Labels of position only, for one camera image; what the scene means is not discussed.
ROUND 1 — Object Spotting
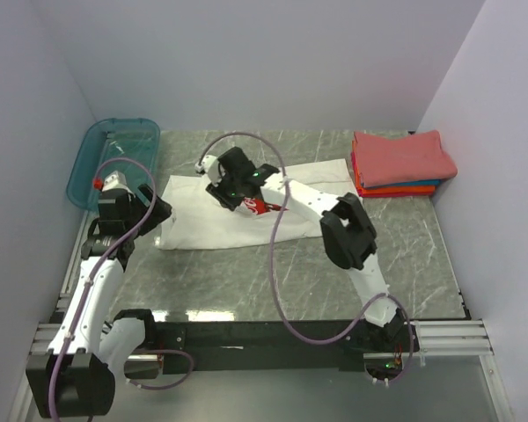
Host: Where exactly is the white t shirt red print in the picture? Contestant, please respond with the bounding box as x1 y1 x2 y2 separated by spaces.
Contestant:
154 159 356 251

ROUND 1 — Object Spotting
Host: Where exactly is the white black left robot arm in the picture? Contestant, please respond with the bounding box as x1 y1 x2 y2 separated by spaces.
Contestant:
26 184 172 421

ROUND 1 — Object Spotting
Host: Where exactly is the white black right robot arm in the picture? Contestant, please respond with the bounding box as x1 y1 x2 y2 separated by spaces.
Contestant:
195 147 413 353

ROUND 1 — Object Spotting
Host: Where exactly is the teal plastic bin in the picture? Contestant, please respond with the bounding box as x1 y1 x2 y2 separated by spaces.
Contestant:
66 118 160 211

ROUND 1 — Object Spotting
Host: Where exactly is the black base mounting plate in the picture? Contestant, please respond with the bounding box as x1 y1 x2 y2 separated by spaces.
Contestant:
114 320 423 380

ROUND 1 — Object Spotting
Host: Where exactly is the blue folded t shirt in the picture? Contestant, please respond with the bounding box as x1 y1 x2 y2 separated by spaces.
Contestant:
358 179 442 189

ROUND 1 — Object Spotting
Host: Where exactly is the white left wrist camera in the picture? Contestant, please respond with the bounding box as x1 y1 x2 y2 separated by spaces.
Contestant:
92 171 131 193

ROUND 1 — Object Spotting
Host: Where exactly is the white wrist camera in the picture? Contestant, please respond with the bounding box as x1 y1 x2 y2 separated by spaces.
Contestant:
194 155 222 185
92 171 131 193

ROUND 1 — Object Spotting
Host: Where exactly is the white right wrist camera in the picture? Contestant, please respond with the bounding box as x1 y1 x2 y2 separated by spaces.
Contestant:
194 155 222 185

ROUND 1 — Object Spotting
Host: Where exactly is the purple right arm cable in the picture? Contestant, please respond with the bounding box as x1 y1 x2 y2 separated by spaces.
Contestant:
198 131 415 385

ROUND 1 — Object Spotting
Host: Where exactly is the aluminium rail frame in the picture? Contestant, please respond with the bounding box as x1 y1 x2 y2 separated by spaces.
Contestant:
8 280 511 422

